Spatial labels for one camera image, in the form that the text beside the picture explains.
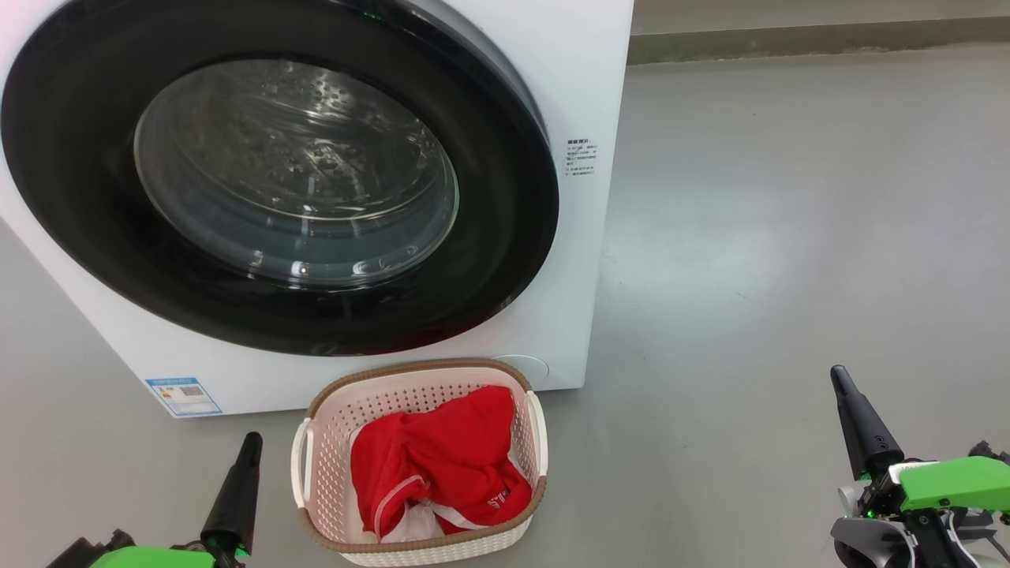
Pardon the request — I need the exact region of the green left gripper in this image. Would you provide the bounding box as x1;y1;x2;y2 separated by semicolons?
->
46;432;264;568

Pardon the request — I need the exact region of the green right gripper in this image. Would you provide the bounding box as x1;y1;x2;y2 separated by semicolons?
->
830;364;1010;568

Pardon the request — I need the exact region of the red sports garment white trim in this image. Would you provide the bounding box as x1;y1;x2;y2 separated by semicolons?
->
350;385;534;544

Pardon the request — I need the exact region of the dark grey round glass door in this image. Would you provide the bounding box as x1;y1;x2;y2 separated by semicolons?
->
0;0;561;357

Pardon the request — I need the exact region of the cream perforated laundry basket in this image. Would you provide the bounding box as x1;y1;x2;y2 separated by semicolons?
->
290;359;549;568

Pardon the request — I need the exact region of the white front-load washing machine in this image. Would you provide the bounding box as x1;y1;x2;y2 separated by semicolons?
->
0;0;636;419

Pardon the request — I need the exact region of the blue energy label sticker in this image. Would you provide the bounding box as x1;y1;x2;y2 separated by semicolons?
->
144;376;224;418

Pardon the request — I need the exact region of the black printed text label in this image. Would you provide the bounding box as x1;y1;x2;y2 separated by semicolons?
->
564;138;599;179

